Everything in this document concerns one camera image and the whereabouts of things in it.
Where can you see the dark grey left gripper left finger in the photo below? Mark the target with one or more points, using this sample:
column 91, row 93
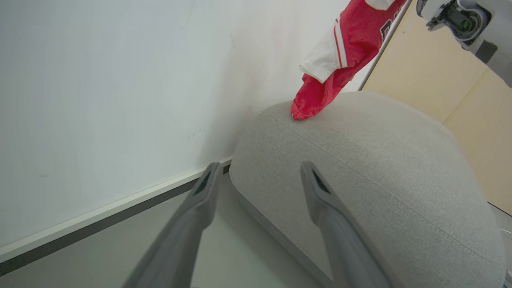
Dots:
column 188, row 224

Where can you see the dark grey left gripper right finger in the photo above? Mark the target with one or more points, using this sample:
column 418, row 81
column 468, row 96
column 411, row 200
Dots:
column 340, row 232

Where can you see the red and white jersey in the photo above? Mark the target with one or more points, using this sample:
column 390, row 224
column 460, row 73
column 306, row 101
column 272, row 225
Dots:
column 340, row 48

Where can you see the light grey fabric seat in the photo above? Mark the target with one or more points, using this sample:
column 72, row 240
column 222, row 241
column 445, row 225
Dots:
column 360, row 176

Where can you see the white baseboard with dark strip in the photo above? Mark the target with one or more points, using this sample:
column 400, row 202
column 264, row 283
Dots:
column 100, row 218

